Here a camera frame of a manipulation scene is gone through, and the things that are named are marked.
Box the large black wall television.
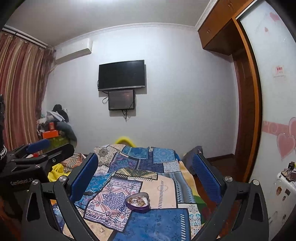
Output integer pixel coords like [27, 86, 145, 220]
[97, 60, 146, 91]

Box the orange box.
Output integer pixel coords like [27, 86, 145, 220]
[42, 130, 59, 139]

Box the dark pillow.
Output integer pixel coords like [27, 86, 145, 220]
[182, 146, 203, 176]

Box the red striped curtain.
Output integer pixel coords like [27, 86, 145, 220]
[1, 32, 54, 150]

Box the blue patchwork bed blanket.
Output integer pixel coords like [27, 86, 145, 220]
[51, 143, 209, 241]

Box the yellow cloth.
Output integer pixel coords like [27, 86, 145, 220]
[48, 163, 71, 182]

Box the pink heart wall sticker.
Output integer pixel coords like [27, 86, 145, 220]
[276, 117, 295, 160]

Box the purple heart-shaped tin box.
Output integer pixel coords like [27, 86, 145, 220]
[125, 192, 151, 213]

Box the pile of clothes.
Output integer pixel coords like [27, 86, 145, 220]
[37, 104, 77, 147]

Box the white small fridge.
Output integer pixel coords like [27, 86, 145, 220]
[266, 173, 295, 240]

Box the brown wooden door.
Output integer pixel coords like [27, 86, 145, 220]
[229, 20, 262, 182]

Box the wooden overhead cabinet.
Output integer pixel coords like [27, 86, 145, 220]
[198, 1, 252, 56]

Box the small black wall monitor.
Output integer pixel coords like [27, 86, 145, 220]
[108, 89, 135, 111]

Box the white air conditioner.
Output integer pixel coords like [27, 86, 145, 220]
[55, 38, 93, 65]

